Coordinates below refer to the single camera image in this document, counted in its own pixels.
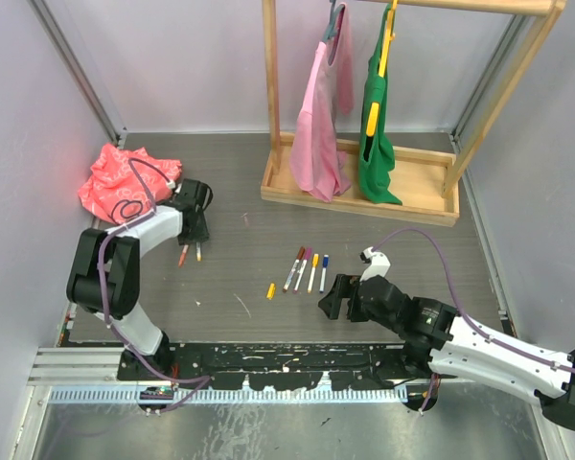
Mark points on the yellow clothes hanger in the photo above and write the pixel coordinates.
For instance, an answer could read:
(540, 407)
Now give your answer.
(388, 37)

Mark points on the brown pen cap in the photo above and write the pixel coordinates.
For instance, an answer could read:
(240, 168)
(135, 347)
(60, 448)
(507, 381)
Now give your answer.
(300, 253)

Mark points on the grey clothes hanger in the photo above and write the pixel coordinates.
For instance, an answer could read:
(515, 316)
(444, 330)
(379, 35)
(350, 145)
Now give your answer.
(335, 15)

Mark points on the red patterned cloth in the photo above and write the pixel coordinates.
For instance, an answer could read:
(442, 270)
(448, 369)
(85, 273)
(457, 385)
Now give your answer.
(124, 183)

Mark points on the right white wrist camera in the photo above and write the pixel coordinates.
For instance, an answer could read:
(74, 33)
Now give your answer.
(377, 264)

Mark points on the pink shirt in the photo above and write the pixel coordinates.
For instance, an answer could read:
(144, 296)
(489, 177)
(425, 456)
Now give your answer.
(316, 162)

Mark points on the green shirt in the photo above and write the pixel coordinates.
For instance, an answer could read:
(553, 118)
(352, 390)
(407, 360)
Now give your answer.
(376, 154)

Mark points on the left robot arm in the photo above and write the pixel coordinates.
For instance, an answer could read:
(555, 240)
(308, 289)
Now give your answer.
(105, 276)

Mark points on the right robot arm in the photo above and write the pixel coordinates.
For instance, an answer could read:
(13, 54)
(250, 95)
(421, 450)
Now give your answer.
(439, 340)

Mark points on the white cable duct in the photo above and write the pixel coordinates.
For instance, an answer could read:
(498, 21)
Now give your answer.
(162, 396)

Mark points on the purple capped white pen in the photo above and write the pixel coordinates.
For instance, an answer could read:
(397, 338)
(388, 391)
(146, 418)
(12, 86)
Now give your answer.
(300, 274)

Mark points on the blue capped white pen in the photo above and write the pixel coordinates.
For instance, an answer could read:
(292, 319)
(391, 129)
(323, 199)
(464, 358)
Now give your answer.
(322, 279)

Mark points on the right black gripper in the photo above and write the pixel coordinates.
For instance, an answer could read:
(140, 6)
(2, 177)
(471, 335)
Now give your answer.
(343, 287)

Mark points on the orange marker pen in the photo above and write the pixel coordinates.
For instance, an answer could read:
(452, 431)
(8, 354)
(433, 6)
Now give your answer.
(183, 255)

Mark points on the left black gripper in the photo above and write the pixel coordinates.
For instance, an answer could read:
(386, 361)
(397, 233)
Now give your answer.
(199, 236)

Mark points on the wooden clothes rack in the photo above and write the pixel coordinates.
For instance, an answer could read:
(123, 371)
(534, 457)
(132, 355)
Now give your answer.
(426, 180)

